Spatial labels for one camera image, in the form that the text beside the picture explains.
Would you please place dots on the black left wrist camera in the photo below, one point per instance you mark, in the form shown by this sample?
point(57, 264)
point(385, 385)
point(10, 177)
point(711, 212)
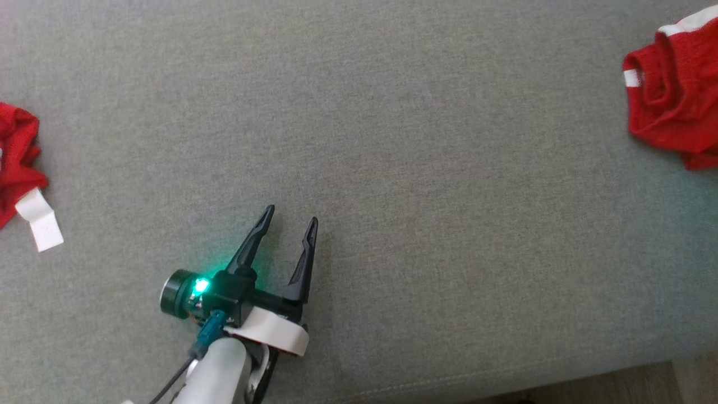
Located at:
point(176, 294)

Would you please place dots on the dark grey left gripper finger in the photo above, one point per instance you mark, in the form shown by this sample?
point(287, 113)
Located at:
point(249, 247)
point(303, 269)

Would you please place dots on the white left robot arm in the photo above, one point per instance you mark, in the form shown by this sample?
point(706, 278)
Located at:
point(219, 370)

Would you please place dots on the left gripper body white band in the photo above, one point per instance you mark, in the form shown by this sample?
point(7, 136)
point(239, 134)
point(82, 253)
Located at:
point(269, 328)

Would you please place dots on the red white shorts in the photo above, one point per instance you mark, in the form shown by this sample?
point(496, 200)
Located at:
point(673, 101)

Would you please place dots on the red white basketball jersey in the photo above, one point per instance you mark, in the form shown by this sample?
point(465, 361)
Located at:
point(17, 151)

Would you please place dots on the large grey sofa seat cushion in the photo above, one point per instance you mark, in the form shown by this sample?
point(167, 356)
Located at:
point(392, 168)

